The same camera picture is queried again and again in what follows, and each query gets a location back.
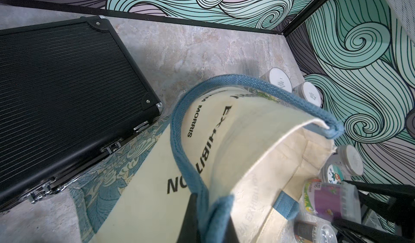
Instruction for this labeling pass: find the silver tin seed can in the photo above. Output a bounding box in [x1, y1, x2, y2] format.
[330, 145, 364, 177]

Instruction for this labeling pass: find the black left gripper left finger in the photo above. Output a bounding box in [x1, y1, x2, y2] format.
[177, 193, 200, 243]

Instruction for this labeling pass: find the clear jar cartoon leaf lid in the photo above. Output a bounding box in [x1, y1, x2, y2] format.
[319, 164, 344, 184]

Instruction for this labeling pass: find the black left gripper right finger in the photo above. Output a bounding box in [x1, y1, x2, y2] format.
[223, 218, 239, 243]

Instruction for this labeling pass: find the black ribbed hard case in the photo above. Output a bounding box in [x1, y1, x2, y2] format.
[1, 16, 163, 212]

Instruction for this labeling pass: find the clear jar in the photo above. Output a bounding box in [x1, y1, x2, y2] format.
[294, 221, 338, 243]

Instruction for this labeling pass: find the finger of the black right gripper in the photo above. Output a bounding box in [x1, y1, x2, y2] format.
[331, 218, 414, 243]
[344, 180, 415, 199]

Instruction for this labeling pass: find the cream canvas tote bag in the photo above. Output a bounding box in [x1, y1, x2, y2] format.
[70, 74, 344, 243]

